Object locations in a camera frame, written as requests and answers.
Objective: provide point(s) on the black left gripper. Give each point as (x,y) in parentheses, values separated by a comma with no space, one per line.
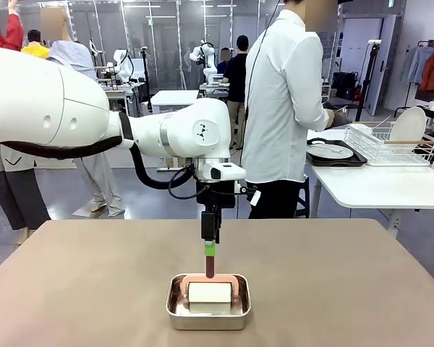
(217,195)

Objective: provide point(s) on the pink lint roller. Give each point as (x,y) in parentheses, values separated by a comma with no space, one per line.
(209,292)

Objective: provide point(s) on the dark brown serving tray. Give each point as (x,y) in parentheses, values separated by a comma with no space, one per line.
(358,159)

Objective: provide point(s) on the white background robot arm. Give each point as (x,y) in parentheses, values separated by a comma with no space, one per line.
(206,59)

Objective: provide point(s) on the person right forearm white sleeve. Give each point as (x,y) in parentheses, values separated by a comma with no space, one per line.
(312,112)

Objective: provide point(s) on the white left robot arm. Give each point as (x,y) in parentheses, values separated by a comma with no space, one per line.
(58,105)

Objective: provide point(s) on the person right hand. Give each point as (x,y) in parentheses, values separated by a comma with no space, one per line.
(330,117)

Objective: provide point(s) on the rectangular stainless steel container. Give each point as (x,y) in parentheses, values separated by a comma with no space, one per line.
(206,321)

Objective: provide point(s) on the black stool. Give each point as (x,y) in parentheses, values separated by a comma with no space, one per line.
(304,202)

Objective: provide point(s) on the mannequin with striped blue shirt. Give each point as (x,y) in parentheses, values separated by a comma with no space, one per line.
(105,195)

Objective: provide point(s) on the person in white shirt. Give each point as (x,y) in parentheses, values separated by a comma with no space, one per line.
(278,108)

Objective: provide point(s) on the person in black t-shirt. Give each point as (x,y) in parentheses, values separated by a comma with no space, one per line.
(237,79)

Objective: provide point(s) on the white side table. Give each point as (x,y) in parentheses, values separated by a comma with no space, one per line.
(383,188)

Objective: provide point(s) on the white box in rack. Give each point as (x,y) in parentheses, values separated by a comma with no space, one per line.
(361,128)

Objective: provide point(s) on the black backpack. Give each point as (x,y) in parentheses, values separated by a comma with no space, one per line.
(346,85)

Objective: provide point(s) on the mannequin with red jacket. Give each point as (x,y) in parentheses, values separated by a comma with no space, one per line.
(11,202)

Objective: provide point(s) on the white plate in rack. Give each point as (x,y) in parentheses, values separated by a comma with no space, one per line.
(408,124)

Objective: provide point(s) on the person in yellow hoodie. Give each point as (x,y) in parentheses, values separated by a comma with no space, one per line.
(34,48)

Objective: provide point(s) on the light blue hanging shirt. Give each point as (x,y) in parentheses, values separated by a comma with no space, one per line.
(417,63)

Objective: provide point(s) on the small white left wrist camera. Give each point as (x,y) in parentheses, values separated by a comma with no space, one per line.
(255,199)

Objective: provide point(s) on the tripod stand with camera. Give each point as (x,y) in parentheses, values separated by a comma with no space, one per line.
(373,72)

